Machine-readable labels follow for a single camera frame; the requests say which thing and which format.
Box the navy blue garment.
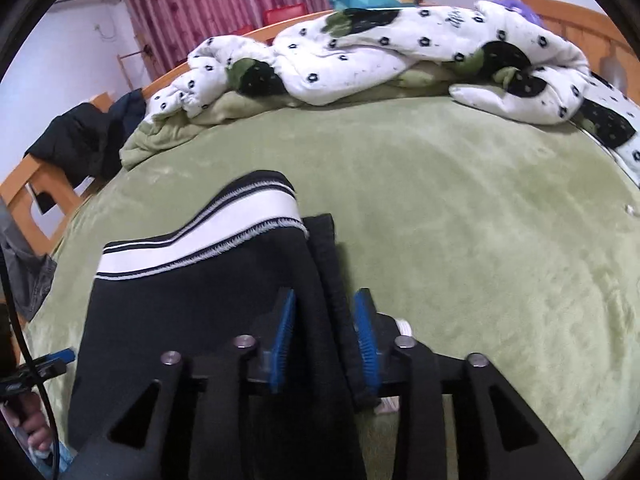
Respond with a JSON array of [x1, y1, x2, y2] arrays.
[[106, 88, 146, 150]]

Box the wooden bed frame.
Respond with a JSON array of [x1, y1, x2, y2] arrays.
[[1, 0, 639, 255]]

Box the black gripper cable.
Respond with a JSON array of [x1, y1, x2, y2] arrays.
[[0, 244, 61, 480]]

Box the grey jeans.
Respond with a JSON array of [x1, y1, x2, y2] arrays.
[[1, 202, 56, 322]]

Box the red chair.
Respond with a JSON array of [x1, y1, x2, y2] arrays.
[[262, 2, 308, 26]]

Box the black jacket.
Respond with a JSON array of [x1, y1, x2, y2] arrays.
[[25, 103, 124, 188]]

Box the purple plush item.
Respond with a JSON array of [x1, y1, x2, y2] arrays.
[[498, 0, 544, 26]]

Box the white floral quilt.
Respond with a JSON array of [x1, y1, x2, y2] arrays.
[[145, 0, 590, 125]]

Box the white floral pillow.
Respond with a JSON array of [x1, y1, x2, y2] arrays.
[[572, 73, 640, 185]]

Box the person left hand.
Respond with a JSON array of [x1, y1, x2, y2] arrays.
[[1, 392, 53, 452]]

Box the wooden coat rack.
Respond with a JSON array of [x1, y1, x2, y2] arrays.
[[116, 35, 155, 90]]

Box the green fleece bed blanket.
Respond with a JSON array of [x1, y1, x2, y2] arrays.
[[25, 98, 639, 479]]

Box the teal patterned pillow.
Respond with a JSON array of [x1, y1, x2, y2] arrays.
[[328, 0, 419, 11]]

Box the black pants with white stripe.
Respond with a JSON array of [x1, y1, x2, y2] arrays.
[[68, 170, 369, 479]]

